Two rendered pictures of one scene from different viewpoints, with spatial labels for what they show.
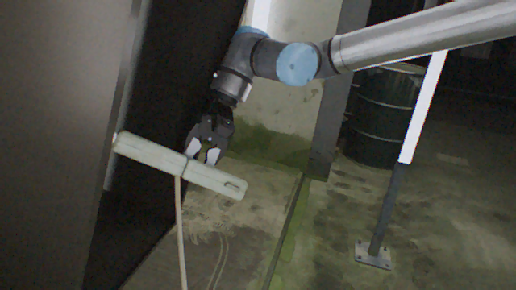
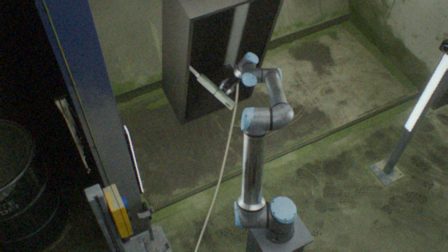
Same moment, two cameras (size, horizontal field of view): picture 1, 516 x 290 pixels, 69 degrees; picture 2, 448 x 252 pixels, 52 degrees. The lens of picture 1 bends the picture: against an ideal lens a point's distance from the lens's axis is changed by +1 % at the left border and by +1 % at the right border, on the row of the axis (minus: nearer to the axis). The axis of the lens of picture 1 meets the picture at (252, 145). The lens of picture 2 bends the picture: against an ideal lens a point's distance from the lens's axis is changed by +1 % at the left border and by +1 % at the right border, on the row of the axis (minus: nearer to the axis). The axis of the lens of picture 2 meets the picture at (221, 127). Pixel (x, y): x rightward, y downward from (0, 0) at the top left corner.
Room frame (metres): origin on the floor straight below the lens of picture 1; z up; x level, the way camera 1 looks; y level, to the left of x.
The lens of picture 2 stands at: (-0.54, -1.41, 3.17)
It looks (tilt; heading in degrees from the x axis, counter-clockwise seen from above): 53 degrees down; 50
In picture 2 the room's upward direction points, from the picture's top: 1 degrees clockwise
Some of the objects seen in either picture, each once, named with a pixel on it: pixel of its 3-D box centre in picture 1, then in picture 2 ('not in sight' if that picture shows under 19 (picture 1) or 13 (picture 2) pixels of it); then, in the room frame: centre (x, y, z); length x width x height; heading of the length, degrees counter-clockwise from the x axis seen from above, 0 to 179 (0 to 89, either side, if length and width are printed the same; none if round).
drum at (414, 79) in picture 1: (385, 114); not in sight; (3.26, -1.15, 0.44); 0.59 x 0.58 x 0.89; 2
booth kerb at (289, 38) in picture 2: not in sight; (232, 59); (1.56, 0.92, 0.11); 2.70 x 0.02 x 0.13; 168
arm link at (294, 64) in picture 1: (286, 61); (251, 75); (0.84, -0.05, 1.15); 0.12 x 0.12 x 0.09; 51
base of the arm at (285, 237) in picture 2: not in sight; (279, 225); (0.48, -0.75, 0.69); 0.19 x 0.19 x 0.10
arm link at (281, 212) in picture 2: not in sight; (280, 214); (0.48, -0.74, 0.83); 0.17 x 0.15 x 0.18; 141
